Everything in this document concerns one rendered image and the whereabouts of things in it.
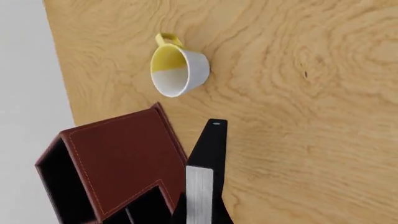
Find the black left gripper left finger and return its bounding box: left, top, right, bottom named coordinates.
left=170, top=191, right=187, bottom=224

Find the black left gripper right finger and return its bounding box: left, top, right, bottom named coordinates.
left=211, top=195, right=235, bottom=224

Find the red-brown leather desk caddy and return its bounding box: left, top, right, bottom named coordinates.
left=34, top=101, right=189, bottom=224

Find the white and yellow mug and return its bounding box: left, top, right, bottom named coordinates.
left=150, top=32, right=211, bottom=99

